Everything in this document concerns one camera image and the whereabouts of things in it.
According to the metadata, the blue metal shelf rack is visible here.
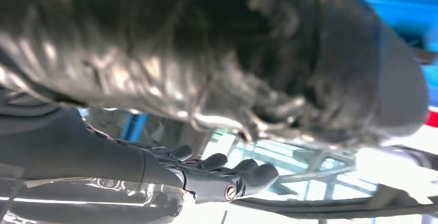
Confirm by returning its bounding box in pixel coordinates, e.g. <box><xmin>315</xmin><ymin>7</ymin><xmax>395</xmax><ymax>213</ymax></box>
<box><xmin>79</xmin><ymin>0</ymin><xmax>438</xmax><ymax>143</ymax></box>

